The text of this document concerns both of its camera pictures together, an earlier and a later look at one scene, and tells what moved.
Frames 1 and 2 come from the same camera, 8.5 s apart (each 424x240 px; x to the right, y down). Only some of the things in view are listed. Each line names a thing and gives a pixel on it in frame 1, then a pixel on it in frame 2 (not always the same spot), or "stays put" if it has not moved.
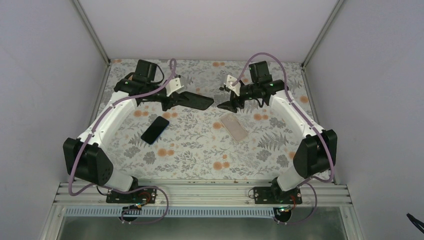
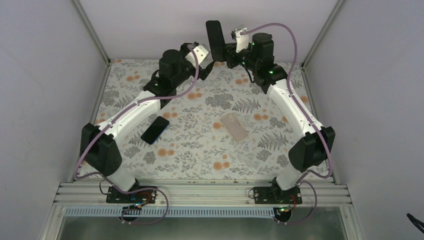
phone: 155,130 stays put
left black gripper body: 172,100 to 179,80
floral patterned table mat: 247,142 stays put
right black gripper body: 235,100 to 252,63
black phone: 197,101 to 217,41
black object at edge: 419,224 stays put
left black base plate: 144,196 stays put
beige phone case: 234,126 stays put
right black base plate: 276,195 stays put
